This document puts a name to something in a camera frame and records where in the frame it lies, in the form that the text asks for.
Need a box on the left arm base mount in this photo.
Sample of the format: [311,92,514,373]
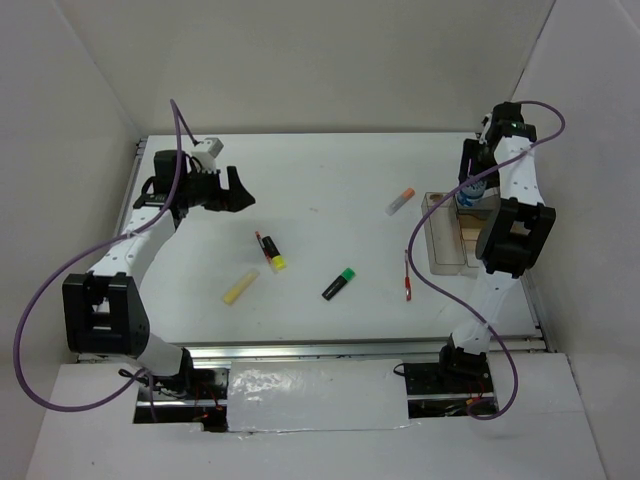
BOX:
[133,352,230,433]

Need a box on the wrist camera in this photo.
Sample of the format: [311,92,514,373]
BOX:
[191,137,224,163]
[478,113,492,144]

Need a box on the pale yellow highlighter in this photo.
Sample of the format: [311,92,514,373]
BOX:
[222,269,260,305]

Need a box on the red pen under highlighter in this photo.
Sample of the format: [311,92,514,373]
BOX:
[255,231,272,266]

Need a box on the black yellow-capped highlighter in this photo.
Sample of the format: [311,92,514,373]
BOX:
[262,236,286,271]

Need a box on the aluminium front rail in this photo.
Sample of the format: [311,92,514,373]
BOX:
[154,339,551,362]

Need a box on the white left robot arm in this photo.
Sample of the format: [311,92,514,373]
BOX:
[62,137,255,399]

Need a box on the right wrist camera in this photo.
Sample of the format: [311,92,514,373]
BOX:
[478,113,492,144]

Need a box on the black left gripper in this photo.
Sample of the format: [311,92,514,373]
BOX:
[179,164,255,213]

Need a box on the clear compartment organizer box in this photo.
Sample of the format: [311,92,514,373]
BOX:
[424,189,499,278]

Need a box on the black green-capped highlighter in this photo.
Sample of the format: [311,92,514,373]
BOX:
[322,268,356,301]

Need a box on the orange-capped grey marker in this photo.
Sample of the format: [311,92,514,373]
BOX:
[385,188,415,216]

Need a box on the red gel pen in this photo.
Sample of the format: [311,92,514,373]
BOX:
[404,249,412,302]

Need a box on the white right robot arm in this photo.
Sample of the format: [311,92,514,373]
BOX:
[436,102,556,392]

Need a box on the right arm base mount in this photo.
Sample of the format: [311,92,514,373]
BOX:
[392,344,498,419]

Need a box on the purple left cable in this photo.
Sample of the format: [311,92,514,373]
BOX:
[12,97,199,424]

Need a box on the white foil sheet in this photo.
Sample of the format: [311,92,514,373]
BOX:
[227,359,410,433]

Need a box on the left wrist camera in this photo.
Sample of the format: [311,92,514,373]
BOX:
[191,137,224,163]

